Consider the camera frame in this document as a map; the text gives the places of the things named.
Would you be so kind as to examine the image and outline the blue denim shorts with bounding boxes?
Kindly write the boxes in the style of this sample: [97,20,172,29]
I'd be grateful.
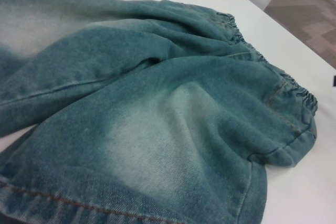
[0,0,319,224]

